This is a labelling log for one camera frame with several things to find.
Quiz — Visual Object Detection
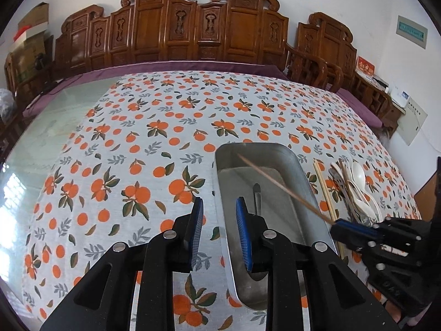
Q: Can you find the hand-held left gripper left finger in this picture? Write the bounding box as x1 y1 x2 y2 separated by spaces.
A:
39 196 207 331

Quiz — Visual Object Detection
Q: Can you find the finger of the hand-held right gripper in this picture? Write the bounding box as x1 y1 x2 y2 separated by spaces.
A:
330 219 384 241
330 229 380 253

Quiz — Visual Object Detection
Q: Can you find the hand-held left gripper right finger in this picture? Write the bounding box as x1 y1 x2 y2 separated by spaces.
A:
235 196 400 331

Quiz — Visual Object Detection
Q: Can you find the metal tray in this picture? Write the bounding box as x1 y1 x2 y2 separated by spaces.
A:
214 142 340 311

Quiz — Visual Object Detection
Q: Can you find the brown wooden chopstick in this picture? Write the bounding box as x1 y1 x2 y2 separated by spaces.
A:
238 153 336 229

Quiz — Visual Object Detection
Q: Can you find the dark metal utensil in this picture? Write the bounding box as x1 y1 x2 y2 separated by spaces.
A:
253 183 263 216

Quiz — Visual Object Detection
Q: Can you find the pile of white spoons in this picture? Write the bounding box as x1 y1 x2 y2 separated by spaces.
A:
329 159 381 225

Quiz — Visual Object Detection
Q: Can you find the brown wooden board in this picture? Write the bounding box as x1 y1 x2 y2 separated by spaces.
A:
413 177 441 220

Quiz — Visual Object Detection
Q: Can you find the orange print tablecloth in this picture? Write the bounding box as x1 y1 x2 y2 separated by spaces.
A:
21 71 423 328

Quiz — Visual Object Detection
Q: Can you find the wooden side table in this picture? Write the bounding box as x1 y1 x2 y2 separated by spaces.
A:
355 71 397 130

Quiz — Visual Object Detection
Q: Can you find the white printed box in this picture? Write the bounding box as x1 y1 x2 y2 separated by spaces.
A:
389 84 413 106

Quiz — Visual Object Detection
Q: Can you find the red box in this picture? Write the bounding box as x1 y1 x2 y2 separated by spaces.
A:
356 56 376 76

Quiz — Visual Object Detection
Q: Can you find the carved wooden armchair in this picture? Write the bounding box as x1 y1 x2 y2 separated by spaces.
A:
285 12 359 93

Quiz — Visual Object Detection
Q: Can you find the carved wooden sofa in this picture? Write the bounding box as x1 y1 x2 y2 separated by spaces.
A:
109 0 291 69

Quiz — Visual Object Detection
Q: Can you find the small carved wooden chair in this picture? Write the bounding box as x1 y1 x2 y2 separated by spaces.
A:
54 5 112 74

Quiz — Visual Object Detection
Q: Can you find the grey plastic bag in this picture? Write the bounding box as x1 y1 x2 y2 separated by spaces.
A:
0 89 15 123

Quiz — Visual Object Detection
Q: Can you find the cardboard box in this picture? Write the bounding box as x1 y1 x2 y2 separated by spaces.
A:
14 3 50 42

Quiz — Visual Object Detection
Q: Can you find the grey wall panel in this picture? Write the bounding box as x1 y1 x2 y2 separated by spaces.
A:
398 99 428 146

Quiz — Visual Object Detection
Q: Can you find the green wall sign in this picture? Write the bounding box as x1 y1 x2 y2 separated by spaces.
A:
396 15 428 47

